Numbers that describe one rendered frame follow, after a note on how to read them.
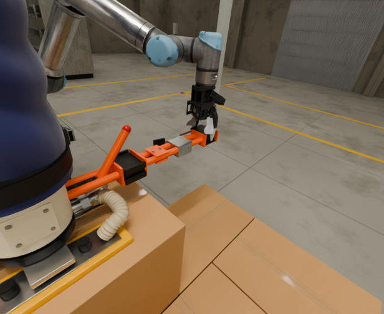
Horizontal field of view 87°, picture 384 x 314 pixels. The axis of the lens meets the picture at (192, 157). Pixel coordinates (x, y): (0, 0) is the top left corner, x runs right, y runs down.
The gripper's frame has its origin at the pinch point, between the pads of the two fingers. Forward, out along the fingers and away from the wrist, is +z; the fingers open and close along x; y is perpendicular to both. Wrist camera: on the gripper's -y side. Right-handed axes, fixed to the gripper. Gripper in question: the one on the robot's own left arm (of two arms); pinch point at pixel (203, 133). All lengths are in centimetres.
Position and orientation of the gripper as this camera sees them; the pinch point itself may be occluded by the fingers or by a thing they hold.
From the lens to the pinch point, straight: 83.4
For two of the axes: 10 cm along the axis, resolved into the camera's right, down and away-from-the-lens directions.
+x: 7.2, 4.2, -5.5
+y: -6.8, 3.4, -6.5
